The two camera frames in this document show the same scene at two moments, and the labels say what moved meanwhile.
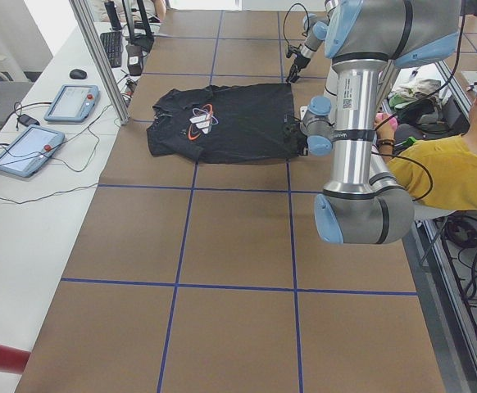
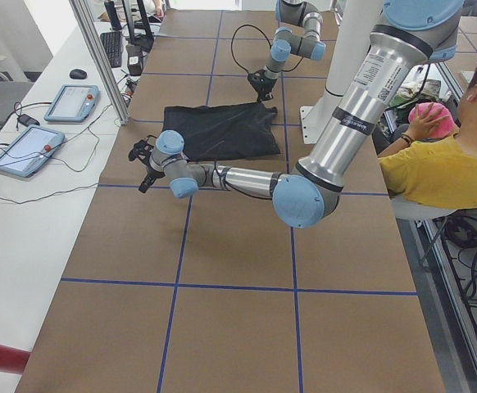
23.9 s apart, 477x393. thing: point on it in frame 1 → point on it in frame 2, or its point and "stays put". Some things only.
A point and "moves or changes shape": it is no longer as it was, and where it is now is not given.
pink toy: x=384 y=116 → x=446 y=128
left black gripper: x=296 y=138 → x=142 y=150
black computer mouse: x=78 y=74 stays put
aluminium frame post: x=81 y=11 stays put
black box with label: x=134 y=59 stays put
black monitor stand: x=145 y=41 stays put
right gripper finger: x=292 y=73 → x=259 y=96
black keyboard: x=112 y=42 stays put
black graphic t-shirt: x=229 y=124 moves or changes shape
